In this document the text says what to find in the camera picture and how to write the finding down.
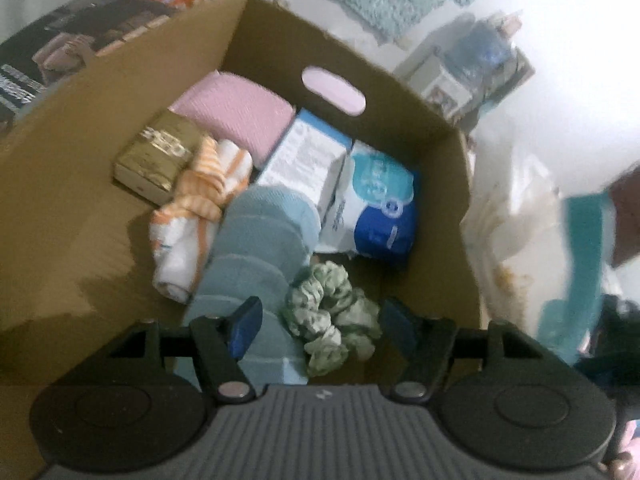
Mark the pink textured pad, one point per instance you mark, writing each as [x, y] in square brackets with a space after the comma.
[235, 110]

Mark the dark printed box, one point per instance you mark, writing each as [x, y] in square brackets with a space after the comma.
[65, 45]

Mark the gold tissue packet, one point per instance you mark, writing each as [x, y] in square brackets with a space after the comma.
[155, 160]

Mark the green scrunchie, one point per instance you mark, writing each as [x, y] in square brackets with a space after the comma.
[325, 305]

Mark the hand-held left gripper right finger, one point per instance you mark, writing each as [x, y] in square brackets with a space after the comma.
[397, 327]

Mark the blue water bottle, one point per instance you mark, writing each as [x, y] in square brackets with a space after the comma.
[477, 50]

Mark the light blue ribbed towel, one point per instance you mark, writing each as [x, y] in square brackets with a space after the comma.
[255, 255]

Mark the white plastic bag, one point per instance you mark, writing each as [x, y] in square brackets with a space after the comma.
[520, 220]

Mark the blue white tissue pack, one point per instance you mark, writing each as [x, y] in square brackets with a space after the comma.
[375, 200]

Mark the brown cardboard box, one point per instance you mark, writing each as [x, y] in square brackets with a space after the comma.
[75, 220]

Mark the blue white carton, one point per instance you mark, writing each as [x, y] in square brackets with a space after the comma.
[300, 155]

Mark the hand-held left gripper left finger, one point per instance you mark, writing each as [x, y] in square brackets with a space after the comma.
[245, 327]

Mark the brown wooden door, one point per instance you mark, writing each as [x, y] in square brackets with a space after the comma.
[627, 215]

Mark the orange striped cloth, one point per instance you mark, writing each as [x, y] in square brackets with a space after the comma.
[185, 230]

